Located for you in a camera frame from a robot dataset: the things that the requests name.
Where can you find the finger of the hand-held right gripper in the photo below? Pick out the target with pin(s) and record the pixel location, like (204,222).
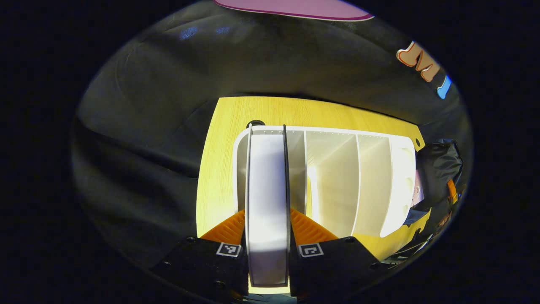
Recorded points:
(452,192)

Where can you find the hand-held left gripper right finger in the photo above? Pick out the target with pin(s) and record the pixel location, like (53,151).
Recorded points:
(333,270)

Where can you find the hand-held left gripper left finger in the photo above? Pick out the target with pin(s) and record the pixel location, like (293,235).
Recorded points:
(202,270)

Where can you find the blue schoolbag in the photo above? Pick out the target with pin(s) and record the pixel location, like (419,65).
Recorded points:
(438,169)

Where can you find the white bookshelf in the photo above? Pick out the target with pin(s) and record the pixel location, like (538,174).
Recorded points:
(337,177)

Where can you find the dark cover book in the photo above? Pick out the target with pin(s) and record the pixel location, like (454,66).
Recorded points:
(268,202)

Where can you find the black backdrop cloth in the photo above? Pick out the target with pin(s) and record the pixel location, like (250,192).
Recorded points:
(147,105)

